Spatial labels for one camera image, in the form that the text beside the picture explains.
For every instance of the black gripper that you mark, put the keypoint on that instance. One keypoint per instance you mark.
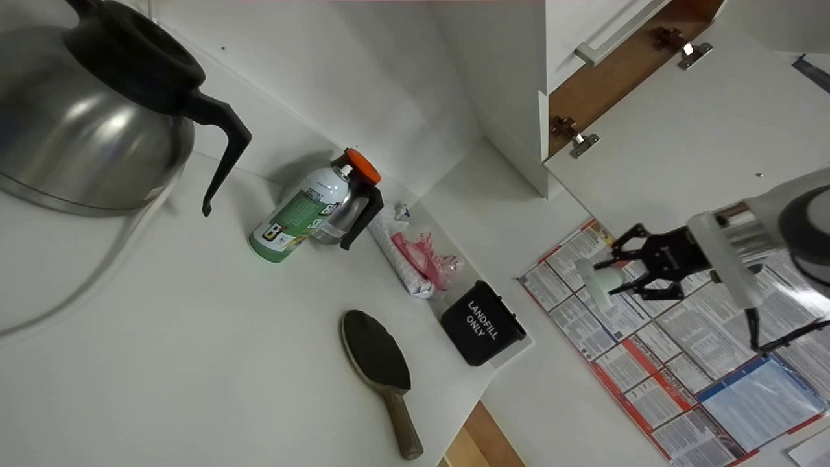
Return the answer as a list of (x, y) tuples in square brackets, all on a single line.
[(679, 254)]

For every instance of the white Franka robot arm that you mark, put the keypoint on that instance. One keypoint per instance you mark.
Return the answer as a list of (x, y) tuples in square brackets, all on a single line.
[(778, 233)]

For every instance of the metal cupboard hinge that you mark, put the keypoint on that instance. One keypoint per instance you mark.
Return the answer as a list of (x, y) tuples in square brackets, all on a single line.
[(577, 139), (692, 52)]

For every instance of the white cupboard door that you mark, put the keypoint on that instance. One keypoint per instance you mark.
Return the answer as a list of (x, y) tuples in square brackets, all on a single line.
[(710, 139)]

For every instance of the white cupboard wooden interior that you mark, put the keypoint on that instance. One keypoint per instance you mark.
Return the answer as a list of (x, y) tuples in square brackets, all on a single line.
[(510, 79)]

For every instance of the glass coffee pot orange lid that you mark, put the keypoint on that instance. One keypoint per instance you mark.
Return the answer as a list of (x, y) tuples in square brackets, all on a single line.
[(350, 204)]

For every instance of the printed chart poster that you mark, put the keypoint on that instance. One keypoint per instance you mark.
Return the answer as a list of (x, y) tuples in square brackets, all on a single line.
[(692, 372)]

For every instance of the black plastic bin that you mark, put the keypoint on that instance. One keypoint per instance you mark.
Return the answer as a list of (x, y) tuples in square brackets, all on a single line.
[(484, 322)]

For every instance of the pink packaged items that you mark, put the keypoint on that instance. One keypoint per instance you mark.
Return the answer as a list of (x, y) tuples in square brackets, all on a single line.
[(423, 259)]

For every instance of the black table tennis paddle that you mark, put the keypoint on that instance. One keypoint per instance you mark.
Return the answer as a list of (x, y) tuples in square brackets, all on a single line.
[(376, 353)]

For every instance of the green white spray can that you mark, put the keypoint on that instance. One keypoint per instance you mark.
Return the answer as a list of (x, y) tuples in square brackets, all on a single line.
[(300, 217)]

